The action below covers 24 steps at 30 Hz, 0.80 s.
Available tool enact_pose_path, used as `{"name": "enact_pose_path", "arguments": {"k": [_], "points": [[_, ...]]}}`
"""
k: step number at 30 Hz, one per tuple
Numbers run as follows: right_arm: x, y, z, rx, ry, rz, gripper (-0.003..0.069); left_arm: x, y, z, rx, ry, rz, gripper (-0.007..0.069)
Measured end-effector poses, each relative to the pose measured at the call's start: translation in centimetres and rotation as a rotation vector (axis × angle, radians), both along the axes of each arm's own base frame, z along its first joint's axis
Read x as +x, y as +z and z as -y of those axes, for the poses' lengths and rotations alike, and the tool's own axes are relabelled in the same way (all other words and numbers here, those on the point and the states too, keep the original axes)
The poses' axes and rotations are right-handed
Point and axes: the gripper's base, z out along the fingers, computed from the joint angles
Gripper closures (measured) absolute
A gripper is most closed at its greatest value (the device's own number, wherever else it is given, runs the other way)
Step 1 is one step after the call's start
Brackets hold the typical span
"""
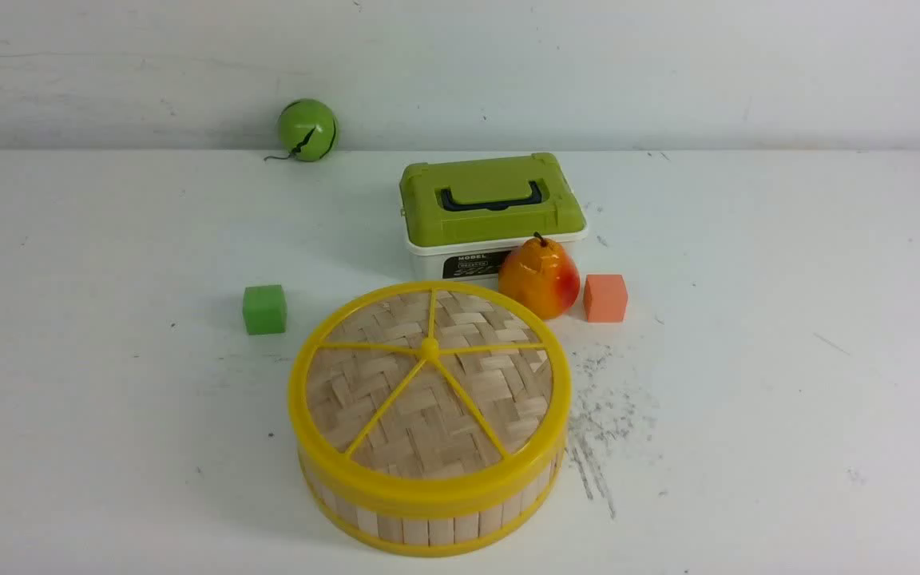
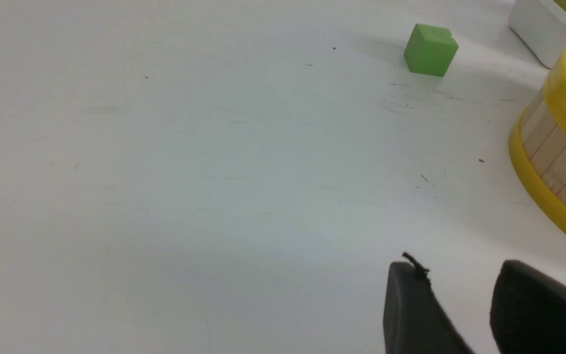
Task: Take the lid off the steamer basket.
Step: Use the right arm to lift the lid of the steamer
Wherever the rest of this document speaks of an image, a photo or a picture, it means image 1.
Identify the orange foam cube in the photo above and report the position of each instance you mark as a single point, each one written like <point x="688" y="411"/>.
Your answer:
<point x="605" y="298"/>

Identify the green foam cube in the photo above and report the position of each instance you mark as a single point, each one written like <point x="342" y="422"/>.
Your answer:
<point x="264" y="309"/>

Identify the green lidded white storage box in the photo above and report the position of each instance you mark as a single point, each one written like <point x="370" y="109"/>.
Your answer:
<point x="462" y="218"/>

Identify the green ball with black crack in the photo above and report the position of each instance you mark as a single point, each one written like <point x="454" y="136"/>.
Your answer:
<point x="307" y="129"/>

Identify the yellow bamboo steamer basket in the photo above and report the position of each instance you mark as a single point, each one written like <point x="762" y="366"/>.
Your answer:
<point x="442" y="537"/>

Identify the orange red toy pear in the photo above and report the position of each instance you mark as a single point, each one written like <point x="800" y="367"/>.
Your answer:
<point x="541" y="276"/>

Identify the yellow woven bamboo steamer lid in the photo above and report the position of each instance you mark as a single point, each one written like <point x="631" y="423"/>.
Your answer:
<point x="430" y="398"/>

